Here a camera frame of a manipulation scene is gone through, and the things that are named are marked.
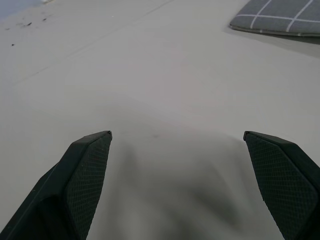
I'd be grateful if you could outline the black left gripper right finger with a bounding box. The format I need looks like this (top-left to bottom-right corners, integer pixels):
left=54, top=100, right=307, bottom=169
left=243, top=130, right=320, bottom=240

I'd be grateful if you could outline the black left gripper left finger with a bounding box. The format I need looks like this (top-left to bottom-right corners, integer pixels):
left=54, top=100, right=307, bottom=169
left=0, top=130, right=113, bottom=240

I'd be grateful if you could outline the grey checked folded cloth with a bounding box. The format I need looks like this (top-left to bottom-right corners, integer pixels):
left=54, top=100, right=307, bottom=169
left=229, top=0, right=320, bottom=38

